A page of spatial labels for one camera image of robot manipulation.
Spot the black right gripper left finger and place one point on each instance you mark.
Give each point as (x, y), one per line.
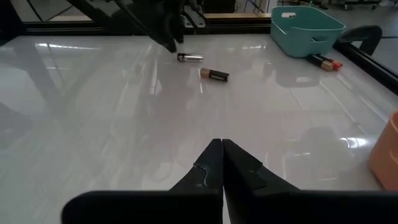
(202, 199)

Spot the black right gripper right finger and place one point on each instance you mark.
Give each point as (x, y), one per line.
(264, 202)

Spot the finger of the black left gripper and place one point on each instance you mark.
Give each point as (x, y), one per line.
(155, 26)
(178, 28)

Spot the silver Energizer battery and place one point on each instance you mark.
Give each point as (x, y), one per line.
(189, 57)

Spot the black copper-top Duracell battery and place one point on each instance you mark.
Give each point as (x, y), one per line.
(320, 63)
(217, 75)

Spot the orange plastic bin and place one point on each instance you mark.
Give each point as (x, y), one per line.
(387, 155)

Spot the red and black battery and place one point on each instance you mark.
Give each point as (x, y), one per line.
(336, 64)

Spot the teal plastic bin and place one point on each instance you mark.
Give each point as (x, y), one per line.
(304, 40)

